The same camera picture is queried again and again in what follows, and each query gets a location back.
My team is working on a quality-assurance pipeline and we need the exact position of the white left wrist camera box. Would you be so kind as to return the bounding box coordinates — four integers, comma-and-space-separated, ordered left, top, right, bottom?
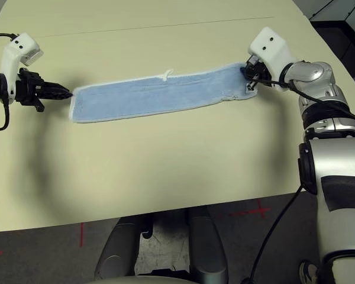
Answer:
1, 32, 44, 103

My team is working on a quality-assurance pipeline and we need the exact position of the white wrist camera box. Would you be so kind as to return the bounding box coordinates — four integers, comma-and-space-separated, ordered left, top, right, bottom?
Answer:
1, 32, 44, 103
248, 27, 295, 89

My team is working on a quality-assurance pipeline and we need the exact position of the beige robot torso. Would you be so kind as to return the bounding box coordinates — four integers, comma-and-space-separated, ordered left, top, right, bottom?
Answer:
97, 275, 196, 284

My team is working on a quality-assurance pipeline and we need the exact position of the black tripod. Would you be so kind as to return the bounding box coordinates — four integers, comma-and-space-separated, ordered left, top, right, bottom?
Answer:
310, 0, 334, 18

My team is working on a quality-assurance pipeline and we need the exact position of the grey robot left leg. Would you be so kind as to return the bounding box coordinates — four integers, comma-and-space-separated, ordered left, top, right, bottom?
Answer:
94, 217, 141, 280

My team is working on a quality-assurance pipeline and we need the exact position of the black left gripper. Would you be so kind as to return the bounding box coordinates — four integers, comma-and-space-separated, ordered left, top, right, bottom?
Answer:
16, 68, 73, 112

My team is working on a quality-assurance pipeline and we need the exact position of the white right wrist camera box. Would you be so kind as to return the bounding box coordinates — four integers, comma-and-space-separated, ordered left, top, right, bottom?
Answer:
248, 27, 295, 89

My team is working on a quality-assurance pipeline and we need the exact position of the grey robot leg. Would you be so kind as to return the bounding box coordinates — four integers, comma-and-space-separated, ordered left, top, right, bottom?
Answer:
94, 217, 141, 280
186, 208, 228, 284

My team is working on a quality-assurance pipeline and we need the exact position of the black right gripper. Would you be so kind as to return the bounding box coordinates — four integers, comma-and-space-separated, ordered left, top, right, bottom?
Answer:
241, 56, 275, 91

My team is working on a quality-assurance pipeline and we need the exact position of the grey robot right leg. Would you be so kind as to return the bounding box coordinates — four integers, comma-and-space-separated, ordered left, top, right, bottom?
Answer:
186, 208, 228, 284

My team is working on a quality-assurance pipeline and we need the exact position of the person's sneaker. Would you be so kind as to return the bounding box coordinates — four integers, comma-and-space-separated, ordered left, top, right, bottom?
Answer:
298, 260, 320, 284

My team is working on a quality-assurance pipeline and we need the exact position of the light blue terry towel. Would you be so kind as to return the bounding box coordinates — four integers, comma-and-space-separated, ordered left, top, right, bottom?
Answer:
68, 61, 258, 124

